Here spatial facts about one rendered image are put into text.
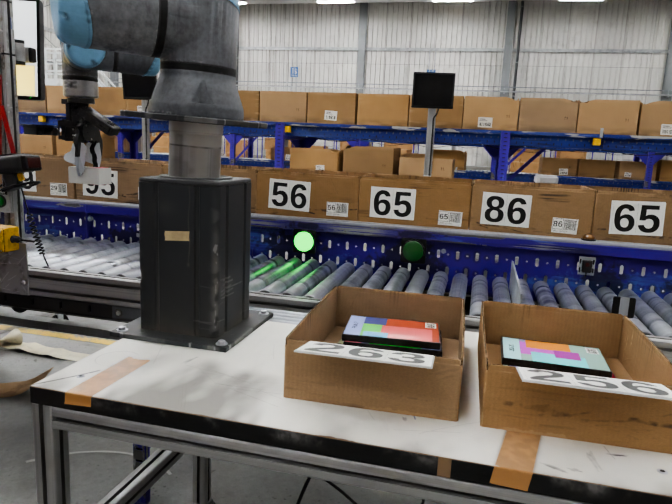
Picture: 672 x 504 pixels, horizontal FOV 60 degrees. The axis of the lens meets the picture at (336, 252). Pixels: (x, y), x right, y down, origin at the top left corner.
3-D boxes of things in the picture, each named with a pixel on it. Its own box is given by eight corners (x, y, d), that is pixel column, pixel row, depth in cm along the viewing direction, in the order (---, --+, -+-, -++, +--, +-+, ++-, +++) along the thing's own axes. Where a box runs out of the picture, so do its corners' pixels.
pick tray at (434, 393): (281, 397, 94) (282, 338, 92) (333, 327, 131) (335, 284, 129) (459, 422, 88) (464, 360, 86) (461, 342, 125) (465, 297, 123)
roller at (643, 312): (663, 355, 138) (666, 335, 137) (615, 301, 187) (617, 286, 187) (686, 358, 137) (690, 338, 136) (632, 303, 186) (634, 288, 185)
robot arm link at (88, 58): (115, 32, 146) (108, 39, 157) (64, 24, 140) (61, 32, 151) (114, 70, 148) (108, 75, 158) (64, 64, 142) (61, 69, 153)
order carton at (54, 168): (-6, 195, 245) (-9, 154, 242) (44, 190, 273) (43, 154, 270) (74, 201, 236) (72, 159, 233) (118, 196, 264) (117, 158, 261)
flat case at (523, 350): (611, 380, 103) (612, 371, 103) (501, 365, 108) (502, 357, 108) (598, 354, 116) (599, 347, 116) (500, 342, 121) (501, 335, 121)
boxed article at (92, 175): (99, 185, 161) (98, 168, 160) (68, 182, 163) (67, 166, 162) (111, 183, 166) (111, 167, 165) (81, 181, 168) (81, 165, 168)
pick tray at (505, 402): (478, 426, 87) (484, 364, 86) (476, 344, 124) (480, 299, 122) (686, 457, 81) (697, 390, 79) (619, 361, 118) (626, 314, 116)
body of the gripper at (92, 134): (76, 142, 168) (75, 99, 166) (102, 143, 166) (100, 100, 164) (57, 141, 161) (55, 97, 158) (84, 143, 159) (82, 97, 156)
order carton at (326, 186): (254, 215, 218) (255, 170, 215) (281, 208, 246) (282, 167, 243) (357, 223, 209) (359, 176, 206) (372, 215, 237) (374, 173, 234)
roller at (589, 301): (604, 348, 141) (607, 329, 140) (572, 297, 190) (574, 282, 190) (626, 351, 140) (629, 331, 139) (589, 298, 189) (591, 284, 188)
